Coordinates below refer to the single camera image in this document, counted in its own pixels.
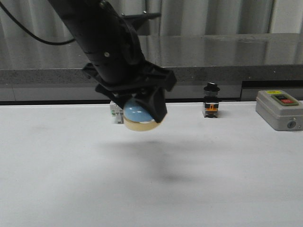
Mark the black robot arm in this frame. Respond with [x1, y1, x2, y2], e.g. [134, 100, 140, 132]
[50, 0, 177, 122]

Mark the black cable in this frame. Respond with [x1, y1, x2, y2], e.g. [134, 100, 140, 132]
[0, 3, 76, 45]

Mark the grey start stop switch box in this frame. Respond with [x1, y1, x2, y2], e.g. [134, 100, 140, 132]
[256, 90, 303, 131]

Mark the light blue call bell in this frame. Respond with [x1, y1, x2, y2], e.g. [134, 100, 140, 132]
[123, 98, 160, 131]

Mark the grey stone counter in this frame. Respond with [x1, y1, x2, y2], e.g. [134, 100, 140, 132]
[0, 34, 303, 102]

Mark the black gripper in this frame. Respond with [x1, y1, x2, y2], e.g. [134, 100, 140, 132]
[82, 62, 177, 123]

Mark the black selector switch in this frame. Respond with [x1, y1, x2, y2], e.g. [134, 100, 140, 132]
[202, 82, 220, 118]

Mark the grey curtain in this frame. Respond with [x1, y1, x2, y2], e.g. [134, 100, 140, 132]
[3, 0, 303, 39]

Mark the green pushbutton switch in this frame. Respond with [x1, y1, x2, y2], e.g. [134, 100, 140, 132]
[110, 101, 124, 124]

